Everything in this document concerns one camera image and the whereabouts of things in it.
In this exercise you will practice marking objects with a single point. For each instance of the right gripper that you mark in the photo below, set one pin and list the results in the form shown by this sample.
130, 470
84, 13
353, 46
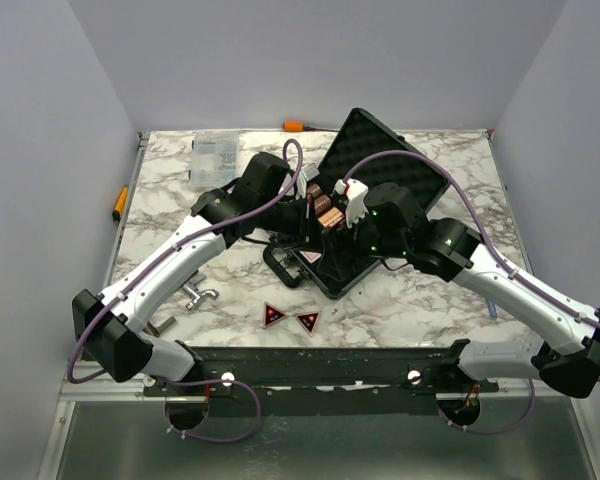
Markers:
334, 243

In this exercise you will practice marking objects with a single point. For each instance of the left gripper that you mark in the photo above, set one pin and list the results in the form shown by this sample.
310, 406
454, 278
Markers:
307, 234

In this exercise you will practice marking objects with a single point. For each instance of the all-in triangle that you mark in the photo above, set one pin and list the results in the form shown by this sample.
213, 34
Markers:
308, 321
272, 315

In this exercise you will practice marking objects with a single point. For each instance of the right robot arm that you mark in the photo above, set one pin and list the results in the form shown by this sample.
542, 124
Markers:
565, 355

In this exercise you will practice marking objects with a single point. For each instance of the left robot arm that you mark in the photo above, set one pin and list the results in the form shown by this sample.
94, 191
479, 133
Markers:
110, 325

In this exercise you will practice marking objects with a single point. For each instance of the black poker set case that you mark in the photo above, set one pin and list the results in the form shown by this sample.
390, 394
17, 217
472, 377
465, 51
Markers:
402, 190

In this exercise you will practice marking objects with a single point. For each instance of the red playing card deck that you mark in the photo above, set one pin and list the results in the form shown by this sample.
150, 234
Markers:
311, 257

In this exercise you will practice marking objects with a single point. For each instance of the brown chip stack front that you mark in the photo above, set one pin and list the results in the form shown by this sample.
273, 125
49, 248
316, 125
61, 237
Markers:
321, 204

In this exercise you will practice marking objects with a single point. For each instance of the brown chip stack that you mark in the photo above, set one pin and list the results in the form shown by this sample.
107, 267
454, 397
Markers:
321, 204
314, 191

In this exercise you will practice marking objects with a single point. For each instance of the brown chip stack rear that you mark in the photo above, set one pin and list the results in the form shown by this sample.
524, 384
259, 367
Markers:
314, 191

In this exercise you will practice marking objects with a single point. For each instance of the orange screwdriver at back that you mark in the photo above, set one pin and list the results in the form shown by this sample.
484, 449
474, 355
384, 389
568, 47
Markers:
297, 127

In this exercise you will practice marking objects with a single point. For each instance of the clear plastic screw box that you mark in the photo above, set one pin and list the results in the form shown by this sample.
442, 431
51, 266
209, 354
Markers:
213, 160

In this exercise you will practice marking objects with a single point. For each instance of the chrome metal fitting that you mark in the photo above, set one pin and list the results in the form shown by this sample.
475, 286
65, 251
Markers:
196, 295

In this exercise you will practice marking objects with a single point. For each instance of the blue red pen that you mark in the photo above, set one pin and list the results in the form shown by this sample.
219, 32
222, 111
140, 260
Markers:
492, 310

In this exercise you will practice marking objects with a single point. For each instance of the dark metal clamp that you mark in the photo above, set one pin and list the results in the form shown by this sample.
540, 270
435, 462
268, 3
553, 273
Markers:
158, 330

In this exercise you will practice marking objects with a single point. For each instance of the orange tool at left edge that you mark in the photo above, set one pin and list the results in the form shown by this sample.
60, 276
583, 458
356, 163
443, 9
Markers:
119, 205

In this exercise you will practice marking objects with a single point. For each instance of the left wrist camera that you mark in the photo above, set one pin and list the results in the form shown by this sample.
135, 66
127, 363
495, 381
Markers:
307, 174

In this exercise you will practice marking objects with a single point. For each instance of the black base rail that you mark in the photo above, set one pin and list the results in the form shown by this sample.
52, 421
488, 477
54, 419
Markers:
242, 381

